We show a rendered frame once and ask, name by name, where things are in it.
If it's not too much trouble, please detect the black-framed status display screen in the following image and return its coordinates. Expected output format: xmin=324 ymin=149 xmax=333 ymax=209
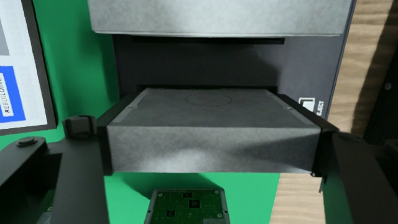
xmin=0 ymin=0 xmax=57 ymax=136

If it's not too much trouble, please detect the green mat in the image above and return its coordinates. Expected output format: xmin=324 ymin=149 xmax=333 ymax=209
xmin=0 ymin=0 xmax=280 ymax=224

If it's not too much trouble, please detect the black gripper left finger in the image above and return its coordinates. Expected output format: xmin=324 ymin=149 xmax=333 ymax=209
xmin=0 ymin=92 xmax=140 ymax=224

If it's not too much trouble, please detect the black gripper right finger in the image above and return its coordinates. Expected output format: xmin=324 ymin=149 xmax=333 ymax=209
xmin=275 ymin=94 xmax=398 ymax=224

